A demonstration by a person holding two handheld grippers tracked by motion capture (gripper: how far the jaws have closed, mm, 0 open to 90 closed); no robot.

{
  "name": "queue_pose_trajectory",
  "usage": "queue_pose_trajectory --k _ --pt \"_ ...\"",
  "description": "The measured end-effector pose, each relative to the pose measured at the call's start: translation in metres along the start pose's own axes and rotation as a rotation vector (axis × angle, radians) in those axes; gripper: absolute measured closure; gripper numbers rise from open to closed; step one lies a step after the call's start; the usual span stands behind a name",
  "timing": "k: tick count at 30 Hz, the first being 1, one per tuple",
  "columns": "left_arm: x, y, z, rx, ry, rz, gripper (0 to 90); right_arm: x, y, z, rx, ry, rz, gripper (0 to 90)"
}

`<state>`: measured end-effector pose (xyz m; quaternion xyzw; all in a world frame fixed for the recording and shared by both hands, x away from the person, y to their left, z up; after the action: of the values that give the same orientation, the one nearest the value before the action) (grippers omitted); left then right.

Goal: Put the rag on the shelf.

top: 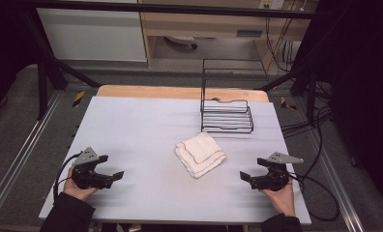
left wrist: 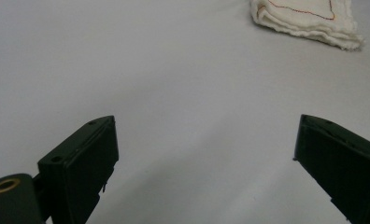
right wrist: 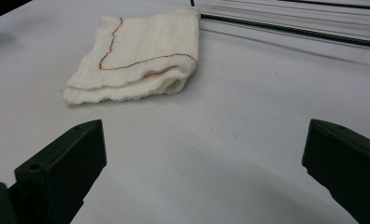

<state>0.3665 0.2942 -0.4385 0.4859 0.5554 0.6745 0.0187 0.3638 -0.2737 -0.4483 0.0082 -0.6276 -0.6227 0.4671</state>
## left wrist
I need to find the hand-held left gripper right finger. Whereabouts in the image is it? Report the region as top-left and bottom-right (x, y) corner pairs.
(292, 114), (370, 224)

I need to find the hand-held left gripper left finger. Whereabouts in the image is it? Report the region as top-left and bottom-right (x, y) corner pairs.
(37, 115), (120, 224)

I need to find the white cloth red stitching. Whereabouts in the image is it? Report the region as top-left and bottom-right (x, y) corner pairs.
(249, 0), (365, 51)

